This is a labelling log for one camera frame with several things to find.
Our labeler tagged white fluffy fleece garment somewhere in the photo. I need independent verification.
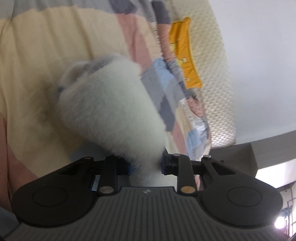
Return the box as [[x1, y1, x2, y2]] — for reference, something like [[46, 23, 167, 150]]
[[57, 54, 166, 186]]

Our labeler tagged bright studio lamp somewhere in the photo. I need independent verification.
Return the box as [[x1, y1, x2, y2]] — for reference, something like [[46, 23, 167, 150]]
[[274, 207, 292, 231]]

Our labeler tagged cream quilted headboard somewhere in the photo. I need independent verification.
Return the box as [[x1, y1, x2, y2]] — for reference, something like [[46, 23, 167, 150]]
[[165, 1, 236, 149]]

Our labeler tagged yellow crown cushion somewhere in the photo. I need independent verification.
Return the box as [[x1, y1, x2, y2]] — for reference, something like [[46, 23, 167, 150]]
[[169, 16, 203, 89]]

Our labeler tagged grey bedside cabinet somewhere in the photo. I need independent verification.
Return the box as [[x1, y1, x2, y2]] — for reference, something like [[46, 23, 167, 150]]
[[210, 143, 258, 177]]

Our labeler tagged patchwork quilt cover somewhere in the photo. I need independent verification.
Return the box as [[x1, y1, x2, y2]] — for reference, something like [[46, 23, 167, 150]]
[[0, 0, 212, 209]]

